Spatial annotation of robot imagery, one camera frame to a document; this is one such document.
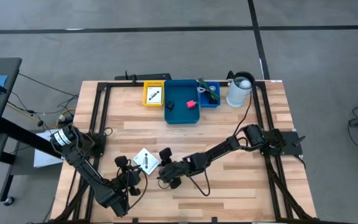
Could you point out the yellow plastic bin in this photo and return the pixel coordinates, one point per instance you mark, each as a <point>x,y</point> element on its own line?
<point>145,93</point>

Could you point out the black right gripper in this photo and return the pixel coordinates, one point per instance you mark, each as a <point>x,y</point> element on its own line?
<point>172,170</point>

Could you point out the black bar bracket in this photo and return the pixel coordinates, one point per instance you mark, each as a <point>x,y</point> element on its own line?
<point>148,76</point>

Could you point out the pink USB wall charger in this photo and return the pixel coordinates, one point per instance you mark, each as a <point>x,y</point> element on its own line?
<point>191,104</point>

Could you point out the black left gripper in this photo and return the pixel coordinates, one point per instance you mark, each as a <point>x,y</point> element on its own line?
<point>130,179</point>

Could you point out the white card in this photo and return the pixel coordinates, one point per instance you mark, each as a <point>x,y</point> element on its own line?
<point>146,161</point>
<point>154,95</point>

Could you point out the small blue plastic bin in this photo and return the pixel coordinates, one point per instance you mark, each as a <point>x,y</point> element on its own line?
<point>204,101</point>

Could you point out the black caster wheel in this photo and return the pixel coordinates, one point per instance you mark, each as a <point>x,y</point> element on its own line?
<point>8,201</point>

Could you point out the black aluminium table frame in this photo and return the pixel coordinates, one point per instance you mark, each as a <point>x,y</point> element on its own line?
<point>106,109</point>

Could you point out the white paper sheet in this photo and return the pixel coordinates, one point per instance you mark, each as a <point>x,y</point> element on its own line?
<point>43,160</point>

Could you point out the white cylindrical lamp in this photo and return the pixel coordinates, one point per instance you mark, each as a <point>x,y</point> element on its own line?
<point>238,93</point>

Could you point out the large teal plastic bin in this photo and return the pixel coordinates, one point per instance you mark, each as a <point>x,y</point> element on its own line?
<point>179,116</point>

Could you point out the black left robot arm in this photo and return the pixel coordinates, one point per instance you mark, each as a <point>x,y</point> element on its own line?
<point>85,174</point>

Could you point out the black power adapter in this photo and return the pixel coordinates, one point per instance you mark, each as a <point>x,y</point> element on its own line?
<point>170,106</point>

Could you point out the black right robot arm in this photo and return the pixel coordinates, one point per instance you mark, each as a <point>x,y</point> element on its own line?
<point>219,151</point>

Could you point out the black table clamp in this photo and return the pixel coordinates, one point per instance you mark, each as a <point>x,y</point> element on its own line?
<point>230,75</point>

